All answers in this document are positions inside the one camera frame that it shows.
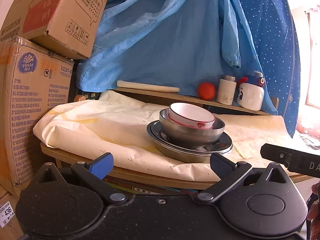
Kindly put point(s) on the white red-rimmed ceramic bowl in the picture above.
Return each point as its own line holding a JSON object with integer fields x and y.
{"x": 190, "y": 115}

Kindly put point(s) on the white water bottle blue lid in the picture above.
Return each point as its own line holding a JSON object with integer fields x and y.
{"x": 251, "y": 95}

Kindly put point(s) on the red tomato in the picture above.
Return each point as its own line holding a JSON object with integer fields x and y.
{"x": 206, "y": 91}

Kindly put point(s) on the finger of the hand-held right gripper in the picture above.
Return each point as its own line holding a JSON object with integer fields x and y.
{"x": 273, "y": 153}

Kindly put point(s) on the cream tablecloth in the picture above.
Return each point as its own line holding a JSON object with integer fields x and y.
{"x": 100, "y": 120}

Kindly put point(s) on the rumpled bedding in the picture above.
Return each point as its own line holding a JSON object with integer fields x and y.
{"x": 308, "y": 140}

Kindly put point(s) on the stainless steel bowl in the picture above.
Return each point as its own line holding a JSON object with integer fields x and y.
{"x": 190, "y": 136}

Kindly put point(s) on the blue polka dot fabric wardrobe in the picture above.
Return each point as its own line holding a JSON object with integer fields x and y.
{"x": 275, "y": 42}

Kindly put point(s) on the light blue striped coat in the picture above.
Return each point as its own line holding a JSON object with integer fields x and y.
{"x": 162, "y": 42}

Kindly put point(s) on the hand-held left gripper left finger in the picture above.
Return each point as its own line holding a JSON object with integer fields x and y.
{"x": 103, "y": 166}

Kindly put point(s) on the cream rolling pin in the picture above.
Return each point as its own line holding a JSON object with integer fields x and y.
{"x": 147, "y": 86}

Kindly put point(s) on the person's right hand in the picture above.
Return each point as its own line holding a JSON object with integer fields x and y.
{"x": 313, "y": 213}

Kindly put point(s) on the wooden shelf board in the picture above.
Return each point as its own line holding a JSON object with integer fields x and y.
{"x": 175, "y": 97}

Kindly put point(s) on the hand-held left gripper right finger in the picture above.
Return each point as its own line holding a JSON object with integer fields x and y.
{"x": 220, "y": 166}

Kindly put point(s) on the black lattice rack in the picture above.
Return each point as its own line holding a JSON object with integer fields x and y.
{"x": 87, "y": 95}

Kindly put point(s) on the cardboard box with price sticker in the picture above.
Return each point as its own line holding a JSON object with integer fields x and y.
{"x": 10, "y": 225}

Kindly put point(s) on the stainless steel plate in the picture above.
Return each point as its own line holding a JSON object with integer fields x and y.
{"x": 226, "y": 152}
{"x": 190, "y": 156}
{"x": 155, "y": 132}

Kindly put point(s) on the round wooden knob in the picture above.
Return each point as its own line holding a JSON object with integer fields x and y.
{"x": 80, "y": 97}

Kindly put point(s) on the white thermos cup steel lid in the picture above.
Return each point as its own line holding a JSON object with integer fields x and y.
{"x": 226, "y": 91}

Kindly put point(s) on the large printed cardboard box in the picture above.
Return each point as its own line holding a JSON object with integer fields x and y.
{"x": 32, "y": 110}

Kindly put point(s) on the open brown cardboard box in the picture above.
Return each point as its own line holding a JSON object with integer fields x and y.
{"x": 62, "y": 22}

